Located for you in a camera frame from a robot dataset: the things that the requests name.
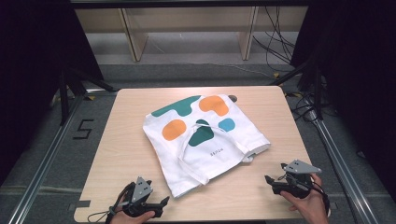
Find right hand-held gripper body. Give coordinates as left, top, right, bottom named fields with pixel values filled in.
left=272, top=159, right=323, bottom=200

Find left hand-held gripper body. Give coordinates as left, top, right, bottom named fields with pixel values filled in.
left=121, top=175, right=164, bottom=218

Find white tote bag coloured blobs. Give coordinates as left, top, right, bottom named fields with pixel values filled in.
left=142, top=93, right=272, bottom=199

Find person's left hand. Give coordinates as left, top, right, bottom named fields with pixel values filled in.
left=109, top=210, right=156, bottom=224

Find person's right hand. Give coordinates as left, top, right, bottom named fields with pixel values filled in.
left=279, top=173, right=330, bottom=224

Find grey tape strip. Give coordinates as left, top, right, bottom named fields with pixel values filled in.
left=68, top=200, right=92, bottom=212

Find black metal stand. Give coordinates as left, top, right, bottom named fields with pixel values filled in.
left=268, top=57, right=324, bottom=121
left=58, top=65, right=117, bottom=126

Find black curtain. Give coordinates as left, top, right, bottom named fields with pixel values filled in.
left=290, top=0, right=396, bottom=203
left=0, top=0, right=105, bottom=187

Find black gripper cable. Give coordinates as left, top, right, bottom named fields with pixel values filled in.
left=87, top=181, right=136, bottom=224
left=310, top=177, right=332, bottom=217

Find aluminium floor rail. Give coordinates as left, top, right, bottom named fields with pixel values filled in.
left=306, top=110, right=380, bottom=224
left=7, top=89, right=108, bottom=224

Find tangle of black floor cables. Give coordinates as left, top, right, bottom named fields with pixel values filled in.
left=284, top=88, right=321, bottom=123

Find bundle of black hanging cables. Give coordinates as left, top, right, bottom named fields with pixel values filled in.
left=251, top=6, right=297, bottom=73

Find light wooden desk frame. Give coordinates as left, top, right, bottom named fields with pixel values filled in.
left=74, top=5, right=309, bottom=63

